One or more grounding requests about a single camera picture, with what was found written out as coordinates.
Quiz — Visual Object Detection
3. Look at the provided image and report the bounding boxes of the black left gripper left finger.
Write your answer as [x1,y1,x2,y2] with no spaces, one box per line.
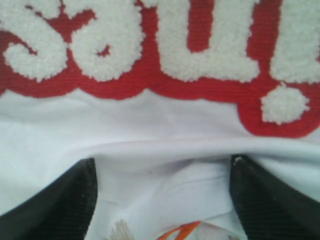
[0,158,98,240]

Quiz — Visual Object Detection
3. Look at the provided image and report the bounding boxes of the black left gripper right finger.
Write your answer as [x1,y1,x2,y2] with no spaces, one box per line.
[229,155,320,240]

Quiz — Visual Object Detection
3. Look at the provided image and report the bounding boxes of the white t-shirt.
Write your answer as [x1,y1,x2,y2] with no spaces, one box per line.
[0,0,320,240]

